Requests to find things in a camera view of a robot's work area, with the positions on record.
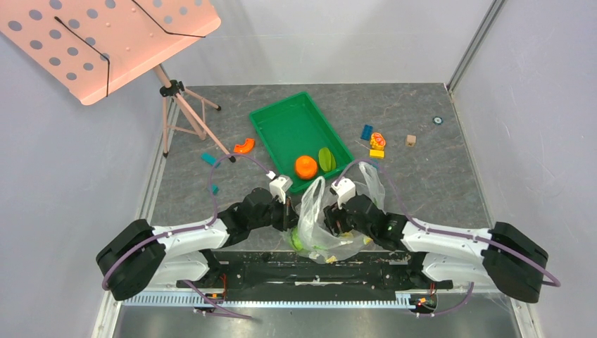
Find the green plastic tray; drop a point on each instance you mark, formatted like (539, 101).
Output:
(294, 127)

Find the pink tripod stand legs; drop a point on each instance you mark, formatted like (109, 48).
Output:
(172, 92)

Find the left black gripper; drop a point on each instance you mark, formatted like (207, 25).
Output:
(290, 217)

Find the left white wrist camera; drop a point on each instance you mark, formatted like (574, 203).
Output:
(278, 186)

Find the orange fake fruit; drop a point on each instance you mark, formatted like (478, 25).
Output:
(306, 167)

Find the pink perforated music stand desk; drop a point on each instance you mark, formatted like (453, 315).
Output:
(96, 47)

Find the teal rectangular block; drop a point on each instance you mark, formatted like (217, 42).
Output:
(210, 160)

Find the blue lego brick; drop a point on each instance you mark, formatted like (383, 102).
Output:
(366, 132)

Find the small wooden cube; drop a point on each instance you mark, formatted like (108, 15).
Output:
(410, 140)

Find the clear plastic bag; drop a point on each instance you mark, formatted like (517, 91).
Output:
(322, 246)

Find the lime green starfruit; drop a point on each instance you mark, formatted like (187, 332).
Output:
(326, 160)

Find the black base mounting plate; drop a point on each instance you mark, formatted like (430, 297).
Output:
(286, 276)

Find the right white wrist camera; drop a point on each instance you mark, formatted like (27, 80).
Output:
(344, 189)

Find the orange curved toy piece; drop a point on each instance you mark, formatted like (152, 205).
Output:
(246, 147)

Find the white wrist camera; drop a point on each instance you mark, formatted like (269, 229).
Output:
(344, 189)
(278, 186)

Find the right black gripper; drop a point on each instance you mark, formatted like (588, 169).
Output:
(334, 216)

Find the yellow lego brick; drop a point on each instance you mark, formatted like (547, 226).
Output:
(377, 154)

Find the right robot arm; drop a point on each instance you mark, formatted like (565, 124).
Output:
(502, 255)

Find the small blue round disc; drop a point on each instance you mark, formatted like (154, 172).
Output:
(437, 120)

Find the green fake fruit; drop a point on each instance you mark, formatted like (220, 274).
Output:
(296, 243)

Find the aluminium frame rail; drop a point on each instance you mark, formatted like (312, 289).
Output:
(314, 309)

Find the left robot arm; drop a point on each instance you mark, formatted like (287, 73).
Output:
(142, 255)

